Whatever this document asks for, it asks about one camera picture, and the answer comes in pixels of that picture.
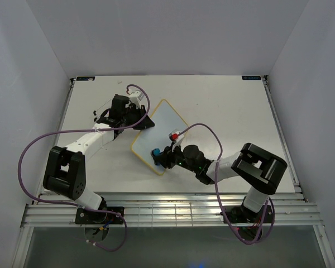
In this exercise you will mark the blue label right corner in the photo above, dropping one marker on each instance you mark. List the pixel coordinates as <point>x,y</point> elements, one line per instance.
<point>251,77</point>

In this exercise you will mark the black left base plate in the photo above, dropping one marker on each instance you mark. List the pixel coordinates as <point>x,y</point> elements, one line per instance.
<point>85,217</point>

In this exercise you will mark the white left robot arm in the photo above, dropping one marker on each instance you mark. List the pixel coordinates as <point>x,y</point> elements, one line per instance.
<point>65,172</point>

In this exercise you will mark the yellow framed whiteboard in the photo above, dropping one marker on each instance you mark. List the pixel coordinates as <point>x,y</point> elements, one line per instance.
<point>166,120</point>

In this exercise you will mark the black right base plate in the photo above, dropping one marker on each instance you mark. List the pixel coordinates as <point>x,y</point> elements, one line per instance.
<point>240,214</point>

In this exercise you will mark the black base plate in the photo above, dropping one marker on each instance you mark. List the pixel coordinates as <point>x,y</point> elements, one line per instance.
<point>85,217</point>
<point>240,214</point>

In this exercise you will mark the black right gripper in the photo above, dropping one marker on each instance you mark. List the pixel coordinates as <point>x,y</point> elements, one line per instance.
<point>166,157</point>

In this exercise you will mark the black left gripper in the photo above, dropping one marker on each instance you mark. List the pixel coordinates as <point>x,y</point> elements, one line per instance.
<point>141,112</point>

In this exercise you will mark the blue whiteboard eraser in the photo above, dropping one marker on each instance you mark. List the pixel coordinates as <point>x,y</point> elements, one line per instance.
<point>156,152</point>

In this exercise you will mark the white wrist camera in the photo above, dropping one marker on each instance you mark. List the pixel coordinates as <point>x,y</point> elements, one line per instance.
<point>136,97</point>
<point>176,138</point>

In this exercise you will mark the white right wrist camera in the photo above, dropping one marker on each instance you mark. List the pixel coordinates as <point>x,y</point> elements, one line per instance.
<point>176,138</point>

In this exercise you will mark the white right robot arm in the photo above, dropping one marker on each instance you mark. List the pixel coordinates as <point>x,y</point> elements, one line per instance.
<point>260,168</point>

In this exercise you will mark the aluminium rail frame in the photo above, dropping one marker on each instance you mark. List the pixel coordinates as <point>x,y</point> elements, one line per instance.
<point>165,210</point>

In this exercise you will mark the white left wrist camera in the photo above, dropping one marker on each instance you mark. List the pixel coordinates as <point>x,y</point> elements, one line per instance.
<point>136,97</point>

